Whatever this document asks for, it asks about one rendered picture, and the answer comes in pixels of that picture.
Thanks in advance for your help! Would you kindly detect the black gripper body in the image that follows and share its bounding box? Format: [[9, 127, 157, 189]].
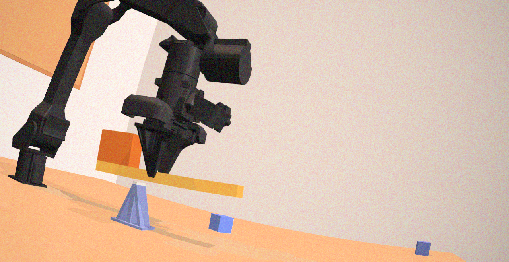
[[121, 72, 207, 144]]

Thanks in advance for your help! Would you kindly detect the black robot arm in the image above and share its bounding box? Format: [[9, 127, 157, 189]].
[[8, 0, 252, 188]]

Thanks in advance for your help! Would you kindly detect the yellow bar with orange block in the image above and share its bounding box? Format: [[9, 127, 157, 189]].
[[96, 129, 244, 198]]

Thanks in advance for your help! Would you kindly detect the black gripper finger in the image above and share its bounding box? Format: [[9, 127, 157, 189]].
[[158, 137, 195, 174], [134, 122, 177, 178]]

